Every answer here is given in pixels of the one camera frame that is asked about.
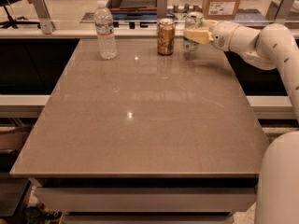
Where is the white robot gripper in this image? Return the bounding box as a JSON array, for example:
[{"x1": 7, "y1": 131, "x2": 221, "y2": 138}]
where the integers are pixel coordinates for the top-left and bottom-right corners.
[{"x1": 183, "y1": 20, "x2": 239, "y2": 51}]

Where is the green white 7up can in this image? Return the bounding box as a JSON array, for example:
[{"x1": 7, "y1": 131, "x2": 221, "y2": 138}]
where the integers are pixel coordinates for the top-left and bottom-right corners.
[{"x1": 183, "y1": 11, "x2": 204, "y2": 51}]

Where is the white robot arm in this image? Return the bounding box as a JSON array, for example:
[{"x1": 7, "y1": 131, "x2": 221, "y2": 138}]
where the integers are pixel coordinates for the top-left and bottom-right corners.
[{"x1": 183, "y1": 20, "x2": 299, "y2": 224}]

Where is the orange soda can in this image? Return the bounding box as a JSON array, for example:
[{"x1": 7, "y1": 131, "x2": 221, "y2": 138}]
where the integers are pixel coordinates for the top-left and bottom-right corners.
[{"x1": 157, "y1": 18, "x2": 175, "y2": 55}]

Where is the brown cardboard box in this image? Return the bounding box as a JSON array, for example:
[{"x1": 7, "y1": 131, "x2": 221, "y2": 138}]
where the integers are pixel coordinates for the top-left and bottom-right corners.
[{"x1": 202, "y1": 0, "x2": 241, "y2": 20}]

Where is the clear plastic water bottle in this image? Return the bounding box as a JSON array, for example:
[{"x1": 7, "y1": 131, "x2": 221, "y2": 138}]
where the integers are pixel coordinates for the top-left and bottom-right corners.
[{"x1": 94, "y1": 0, "x2": 117, "y2": 60}]

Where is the black office chair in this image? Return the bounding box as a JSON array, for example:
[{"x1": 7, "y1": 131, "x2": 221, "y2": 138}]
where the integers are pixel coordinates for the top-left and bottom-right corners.
[{"x1": 0, "y1": 0, "x2": 40, "y2": 29}]

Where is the white table drawer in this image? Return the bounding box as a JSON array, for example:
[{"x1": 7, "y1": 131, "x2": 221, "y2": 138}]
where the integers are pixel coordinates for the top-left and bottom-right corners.
[{"x1": 35, "y1": 188, "x2": 256, "y2": 213}]

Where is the grey metal bracket middle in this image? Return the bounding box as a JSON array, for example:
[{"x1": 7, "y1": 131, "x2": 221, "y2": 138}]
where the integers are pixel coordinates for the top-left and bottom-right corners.
[{"x1": 157, "y1": 0, "x2": 167, "y2": 19}]

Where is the grey metal bracket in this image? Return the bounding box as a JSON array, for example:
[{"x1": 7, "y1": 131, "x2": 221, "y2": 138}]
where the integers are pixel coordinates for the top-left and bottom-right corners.
[
  {"x1": 157, "y1": 0, "x2": 167, "y2": 19},
  {"x1": 32, "y1": 0, "x2": 55, "y2": 35},
  {"x1": 266, "y1": 0, "x2": 299, "y2": 29}
]

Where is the grey metal bracket right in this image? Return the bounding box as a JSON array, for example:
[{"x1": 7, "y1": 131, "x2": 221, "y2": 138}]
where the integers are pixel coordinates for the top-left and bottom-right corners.
[{"x1": 266, "y1": 0, "x2": 299, "y2": 29}]

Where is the grey metal bracket left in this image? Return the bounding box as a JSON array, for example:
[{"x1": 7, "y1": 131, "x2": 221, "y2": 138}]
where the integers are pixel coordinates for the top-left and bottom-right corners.
[{"x1": 32, "y1": 0, "x2": 55, "y2": 35}]

